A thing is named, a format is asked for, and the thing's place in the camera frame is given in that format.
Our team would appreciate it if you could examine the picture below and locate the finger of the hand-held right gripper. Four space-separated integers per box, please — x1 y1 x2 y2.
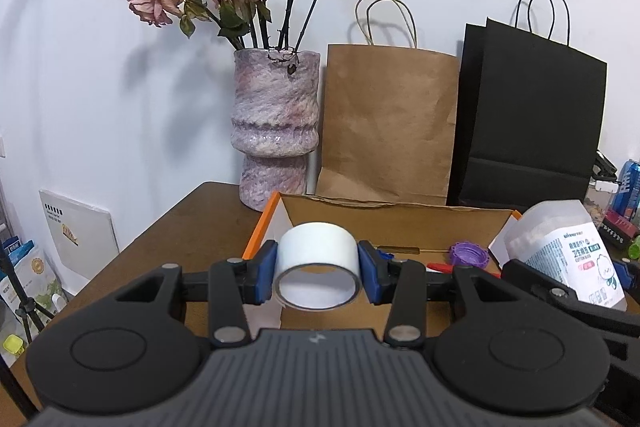
501 258 640 339
614 257 640 294

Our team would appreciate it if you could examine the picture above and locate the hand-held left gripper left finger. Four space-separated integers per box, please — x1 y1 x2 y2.
107 239 280 349

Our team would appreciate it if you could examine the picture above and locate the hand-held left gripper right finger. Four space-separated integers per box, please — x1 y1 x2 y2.
356 239 524 351

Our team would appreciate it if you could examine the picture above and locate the white cotton pads packet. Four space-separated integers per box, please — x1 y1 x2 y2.
487 200 628 308

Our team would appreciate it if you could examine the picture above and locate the orange cardboard box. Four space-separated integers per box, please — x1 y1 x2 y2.
242 192 523 338

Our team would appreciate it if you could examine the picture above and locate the white tape roll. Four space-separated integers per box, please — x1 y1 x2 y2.
272 222 362 310

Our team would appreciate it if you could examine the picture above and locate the dark red box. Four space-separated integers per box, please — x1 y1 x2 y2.
602 212 640 250

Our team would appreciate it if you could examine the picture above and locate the clear oat storage container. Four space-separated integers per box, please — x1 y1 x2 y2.
586 150 621 227

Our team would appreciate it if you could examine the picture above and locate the blue drink can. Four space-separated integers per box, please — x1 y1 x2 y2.
612 159 640 220

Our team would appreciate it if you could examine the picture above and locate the purple bottle cap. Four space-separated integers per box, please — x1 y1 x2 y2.
449 242 490 269

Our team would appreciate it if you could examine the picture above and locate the mottled pink ceramic vase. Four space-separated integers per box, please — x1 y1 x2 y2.
233 48 321 212

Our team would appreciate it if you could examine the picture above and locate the brown paper bag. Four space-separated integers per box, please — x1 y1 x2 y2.
315 0 461 206

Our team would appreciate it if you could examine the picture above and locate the black paper bag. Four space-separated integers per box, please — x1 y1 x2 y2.
446 0 608 214

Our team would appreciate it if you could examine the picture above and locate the white board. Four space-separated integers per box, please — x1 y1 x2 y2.
39 189 120 295

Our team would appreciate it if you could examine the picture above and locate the white package gold circle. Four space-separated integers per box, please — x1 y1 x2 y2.
0 242 66 333

